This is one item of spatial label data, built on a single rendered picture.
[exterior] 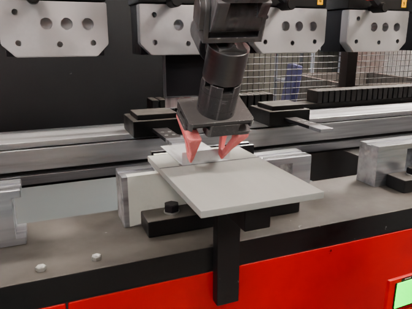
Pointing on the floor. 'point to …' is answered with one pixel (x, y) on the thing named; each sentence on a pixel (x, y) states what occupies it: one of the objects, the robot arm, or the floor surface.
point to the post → (347, 69)
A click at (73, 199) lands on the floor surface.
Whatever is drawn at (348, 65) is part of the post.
